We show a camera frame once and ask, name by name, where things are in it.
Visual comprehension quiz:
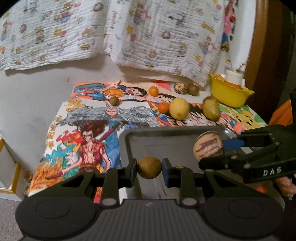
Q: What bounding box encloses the striped beige passion fruit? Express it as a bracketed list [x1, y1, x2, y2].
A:
[193, 131, 224, 161]

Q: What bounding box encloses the small brown round fruit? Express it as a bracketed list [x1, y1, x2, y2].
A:
[137, 157, 162, 179]

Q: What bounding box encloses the yellow lemon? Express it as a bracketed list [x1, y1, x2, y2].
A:
[169, 98, 190, 121]

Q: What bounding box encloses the brown kiwi fruit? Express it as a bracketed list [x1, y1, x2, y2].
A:
[187, 83, 200, 96]

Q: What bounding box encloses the person's right hand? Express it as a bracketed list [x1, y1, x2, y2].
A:
[275, 177, 296, 198]

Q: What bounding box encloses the orange clothing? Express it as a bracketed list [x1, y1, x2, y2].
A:
[268, 99, 293, 126]

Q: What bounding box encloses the grey metal tray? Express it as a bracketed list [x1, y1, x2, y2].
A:
[119, 126, 236, 199]

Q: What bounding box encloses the yellow plastic bowl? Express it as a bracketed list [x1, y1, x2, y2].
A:
[209, 74, 255, 108]

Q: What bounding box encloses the colourful anime poster mat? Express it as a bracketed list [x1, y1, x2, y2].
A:
[28, 79, 269, 204]

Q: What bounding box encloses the brown potato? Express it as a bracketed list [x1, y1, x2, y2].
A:
[203, 96, 220, 121]

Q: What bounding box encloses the white cup with twigs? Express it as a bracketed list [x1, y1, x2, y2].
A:
[225, 52, 248, 89]

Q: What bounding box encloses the orange pear in bowl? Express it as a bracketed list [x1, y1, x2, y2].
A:
[215, 75, 224, 81]

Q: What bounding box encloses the small orange mandarin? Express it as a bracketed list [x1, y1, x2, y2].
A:
[149, 86, 159, 96]
[158, 102, 170, 114]

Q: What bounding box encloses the white yellow box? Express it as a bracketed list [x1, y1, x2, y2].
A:
[0, 138, 23, 201]

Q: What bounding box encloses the white printed muslin blanket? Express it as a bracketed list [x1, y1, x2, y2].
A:
[1, 1, 227, 86]

